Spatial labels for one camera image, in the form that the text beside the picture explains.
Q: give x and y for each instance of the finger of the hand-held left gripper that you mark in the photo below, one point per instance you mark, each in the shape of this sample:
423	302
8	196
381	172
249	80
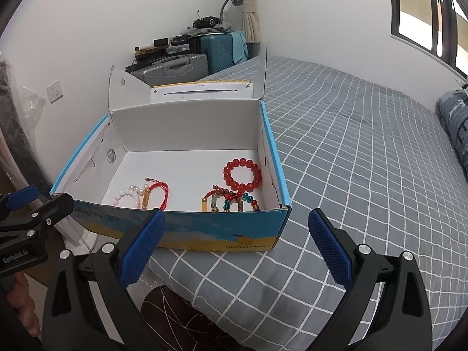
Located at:
55	206
22	194

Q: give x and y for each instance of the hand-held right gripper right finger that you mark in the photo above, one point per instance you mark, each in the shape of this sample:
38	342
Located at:
331	248

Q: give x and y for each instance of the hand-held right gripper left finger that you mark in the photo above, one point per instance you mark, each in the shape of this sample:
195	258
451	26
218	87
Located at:
142	248

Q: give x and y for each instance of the blue yellow cardboard box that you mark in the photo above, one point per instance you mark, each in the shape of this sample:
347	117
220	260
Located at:
219	232

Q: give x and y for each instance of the person's left hand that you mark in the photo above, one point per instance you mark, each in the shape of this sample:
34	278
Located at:
25	303

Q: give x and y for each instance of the grey checked bed sheet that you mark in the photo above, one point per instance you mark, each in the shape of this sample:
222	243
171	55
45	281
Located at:
347	190

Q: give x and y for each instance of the clear plastic bag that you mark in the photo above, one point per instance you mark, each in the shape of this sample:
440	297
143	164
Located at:
22	124

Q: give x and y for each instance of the dark patterned cloth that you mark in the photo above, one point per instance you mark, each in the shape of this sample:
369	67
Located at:
175	310

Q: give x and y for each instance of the blue grey pillow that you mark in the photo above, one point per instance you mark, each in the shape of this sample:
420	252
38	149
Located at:
455	128

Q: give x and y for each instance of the grey suitcase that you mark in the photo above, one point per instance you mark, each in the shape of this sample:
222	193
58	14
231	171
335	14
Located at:
175	71

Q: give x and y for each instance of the teal suitcase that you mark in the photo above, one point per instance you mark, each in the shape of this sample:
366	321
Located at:
215	51

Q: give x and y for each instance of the teal cloth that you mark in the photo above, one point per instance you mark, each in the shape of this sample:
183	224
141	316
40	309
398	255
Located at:
238	45

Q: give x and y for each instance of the beige curtain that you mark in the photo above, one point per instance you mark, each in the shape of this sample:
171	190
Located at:
250	14

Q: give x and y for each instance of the dark framed window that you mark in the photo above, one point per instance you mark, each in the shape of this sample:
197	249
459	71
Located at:
424	11

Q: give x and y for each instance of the white wall socket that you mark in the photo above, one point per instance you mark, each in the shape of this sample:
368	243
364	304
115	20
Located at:
55	90

